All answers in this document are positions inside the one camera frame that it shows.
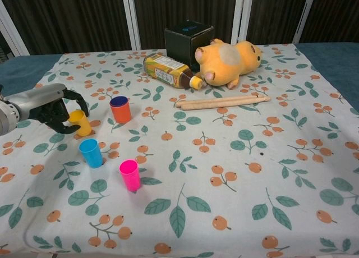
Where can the yellow plastic cup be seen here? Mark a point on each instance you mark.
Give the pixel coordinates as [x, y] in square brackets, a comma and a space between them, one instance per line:
[82, 124]

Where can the yellow hamster plush toy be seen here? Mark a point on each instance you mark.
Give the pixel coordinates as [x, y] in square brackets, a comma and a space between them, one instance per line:
[224, 64]

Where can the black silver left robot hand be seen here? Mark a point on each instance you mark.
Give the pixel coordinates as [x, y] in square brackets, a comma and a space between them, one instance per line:
[42, 101]

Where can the floral print tablecloth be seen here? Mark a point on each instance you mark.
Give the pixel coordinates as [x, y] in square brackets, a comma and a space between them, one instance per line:
[196, 162]

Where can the blue table cover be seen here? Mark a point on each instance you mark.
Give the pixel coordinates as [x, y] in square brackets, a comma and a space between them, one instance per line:
[22, 70]

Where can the dark folding screen white frame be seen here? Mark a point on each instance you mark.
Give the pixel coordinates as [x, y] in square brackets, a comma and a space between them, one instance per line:
[84, 16]

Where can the pink plastic cup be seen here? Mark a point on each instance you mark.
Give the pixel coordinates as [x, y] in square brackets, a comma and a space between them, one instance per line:
[130, 176]

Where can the tea bottle yellow label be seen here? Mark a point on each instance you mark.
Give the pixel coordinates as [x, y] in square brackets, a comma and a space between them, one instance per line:
[165, 68]

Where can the orange plastic cup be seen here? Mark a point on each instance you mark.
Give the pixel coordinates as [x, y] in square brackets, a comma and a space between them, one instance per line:
[121, 113]

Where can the wooden drumstick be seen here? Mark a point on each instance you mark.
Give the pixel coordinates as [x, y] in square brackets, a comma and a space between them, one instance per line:
[224, 104]
[218, 100]

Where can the black cardboard box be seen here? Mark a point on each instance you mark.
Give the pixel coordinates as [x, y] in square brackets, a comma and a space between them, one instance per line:
[179, 42]

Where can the light blue plastic cup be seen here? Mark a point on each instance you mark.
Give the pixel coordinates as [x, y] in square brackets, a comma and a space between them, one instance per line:
[92, 154]

